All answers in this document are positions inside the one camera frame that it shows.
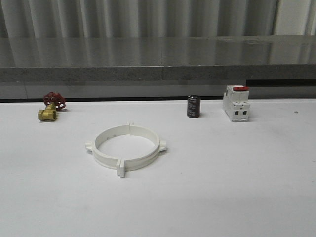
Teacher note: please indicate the black cylindrical capacitor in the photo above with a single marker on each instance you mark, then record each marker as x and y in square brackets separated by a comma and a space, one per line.
[193, 106]

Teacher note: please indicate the grey stone counter ledge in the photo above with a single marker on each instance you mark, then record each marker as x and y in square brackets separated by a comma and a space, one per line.
[153, 68]

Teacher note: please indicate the brass valve red handwheel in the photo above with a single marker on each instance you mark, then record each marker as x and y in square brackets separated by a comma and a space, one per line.
[54, 102]

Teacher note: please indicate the white half pipe clamp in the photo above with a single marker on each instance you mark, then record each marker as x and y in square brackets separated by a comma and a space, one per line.
[139, 147]
[111, 162]

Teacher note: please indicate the white circuit breaker red switch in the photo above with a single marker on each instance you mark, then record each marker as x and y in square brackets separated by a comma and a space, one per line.
[235, 103]

